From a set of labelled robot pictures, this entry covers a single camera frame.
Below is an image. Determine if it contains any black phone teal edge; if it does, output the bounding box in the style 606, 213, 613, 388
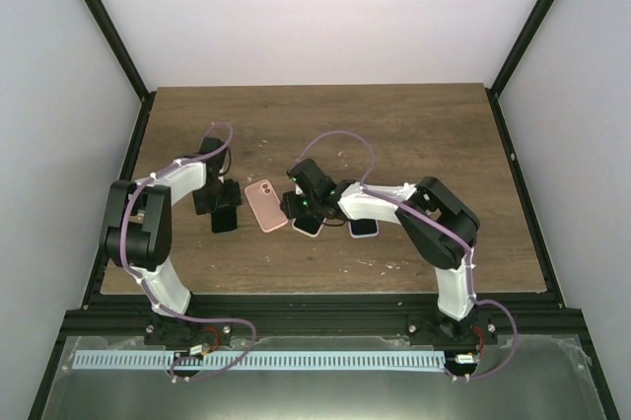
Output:
211, 207, 239, 234

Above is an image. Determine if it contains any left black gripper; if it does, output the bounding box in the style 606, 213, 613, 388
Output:
193, 179, 242, 215

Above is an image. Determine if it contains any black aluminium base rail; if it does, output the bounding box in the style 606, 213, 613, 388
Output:
63, 291, 583, 342

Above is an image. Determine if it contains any beige phone case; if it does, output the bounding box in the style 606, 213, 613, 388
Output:
291, 217, 324, 239

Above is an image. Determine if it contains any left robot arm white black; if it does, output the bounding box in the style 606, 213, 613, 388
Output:
100, 137, 242, 345

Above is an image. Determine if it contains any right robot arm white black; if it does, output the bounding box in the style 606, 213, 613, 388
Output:
280, 159, 480, 344

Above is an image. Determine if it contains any black frame post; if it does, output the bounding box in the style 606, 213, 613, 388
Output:
487, 0, 588, 96
52, 0, 151, 104

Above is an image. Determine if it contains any light blue slotted cable duct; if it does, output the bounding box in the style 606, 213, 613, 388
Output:
71, 350, 446, 373

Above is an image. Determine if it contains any right black frame post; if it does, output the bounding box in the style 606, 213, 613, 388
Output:
487, 0, 588, 96

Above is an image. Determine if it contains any purple phone case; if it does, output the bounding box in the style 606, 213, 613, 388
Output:
347, 218, 381, 241

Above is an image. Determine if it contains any pink phone case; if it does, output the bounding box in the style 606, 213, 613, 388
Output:
245, 179, 288, 234

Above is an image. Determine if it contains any left black frame post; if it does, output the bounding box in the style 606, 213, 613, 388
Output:
52, 0, 151, 104

